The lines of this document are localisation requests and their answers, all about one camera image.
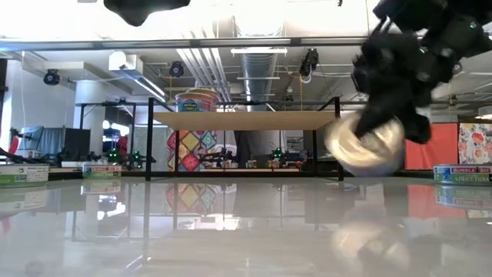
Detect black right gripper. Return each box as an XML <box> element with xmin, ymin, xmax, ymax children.
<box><xmin>351</xmin><ymin>32</ymin><xmax>458</xmax><ymax>145</ymax></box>

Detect orange cloth panel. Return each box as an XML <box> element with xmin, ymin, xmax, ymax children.
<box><xmin>405</xmin><ymin>122</ymin><xmax>460</xmax><ymax>171</ymax></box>

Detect floral poster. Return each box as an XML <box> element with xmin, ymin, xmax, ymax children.
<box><xmin>458</xmin><ymin>122</ymin><xmax>492</xmax><ymax>165</ymax></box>

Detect black ceiling spotlight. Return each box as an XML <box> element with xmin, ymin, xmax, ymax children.
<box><xmin>42</xmin><ymin>68</ymin><xmax>61</xmax><ymax>86</ymax></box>
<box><xmin>168</xmin><ymin>61</ymin><xmax>185</xmax><ymax>78</ymax></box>
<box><xmin>299</xmin><ymin>48</ymin><xmax>320</xmax><ymax>78</ymax></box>

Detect white ceiling strip light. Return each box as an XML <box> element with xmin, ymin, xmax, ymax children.
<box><xmin>230</xmin><ymin>47</ymin><xmax>288</xmax><ymax>55</ymax></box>

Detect colourful patchwork panel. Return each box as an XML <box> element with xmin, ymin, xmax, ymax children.
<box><xmin>165</xmin><ymin>129</ymin><xmax>218</xmax><ymax>173</ymax></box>

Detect long ceiling light fixture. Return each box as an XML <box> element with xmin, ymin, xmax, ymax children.
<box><xmin>132</xmin><ymin>75</ymin><xmax>168</xmax><ymax>103</ymax></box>

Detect grey horizontal rig beam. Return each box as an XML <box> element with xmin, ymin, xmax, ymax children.
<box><xmin>0</xmin><ymin>36</ymin><xmax>370</xmax><ymax>53</ymax></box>

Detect white ceiling air unit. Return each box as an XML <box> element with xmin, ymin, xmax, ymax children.
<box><xmin>108</xmin><ymin>51</ymin><xmax>144</xmax><ymax>78</ymax></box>

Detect background robot green lights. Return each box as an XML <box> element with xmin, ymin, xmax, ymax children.
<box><xmin>90</xmin><ymin>148</ymin><xmax>157</xmax><ymax>172</ymax></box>

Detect white round pillar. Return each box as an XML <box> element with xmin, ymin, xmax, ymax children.
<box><xmin>73</xmin><ymin>79</ymin><xmax>107</xmax><ymax>170</ymax></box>

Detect black background monitor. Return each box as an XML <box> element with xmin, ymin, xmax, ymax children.
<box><xmin>63</xmin><ymin>128</ymin><xmax>91</xmax><ymax>159</ymax></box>

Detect silver ventilation duct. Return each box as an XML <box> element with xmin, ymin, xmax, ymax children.
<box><xmin>240</xmin><ymin>52</ymin><xmax>278</xmax><ymax>112</ymax></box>

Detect black background table frame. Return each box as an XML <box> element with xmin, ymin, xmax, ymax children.
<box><xmin>78</xmin><ymin>100</ymin><xmax>138</xmax><ymax>170</ymax></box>

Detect black curved cable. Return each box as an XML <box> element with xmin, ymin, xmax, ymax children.
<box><xmin>0</xmin><ymin>148</ymin><xmax>39</xmax><ymax>165</ymax></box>

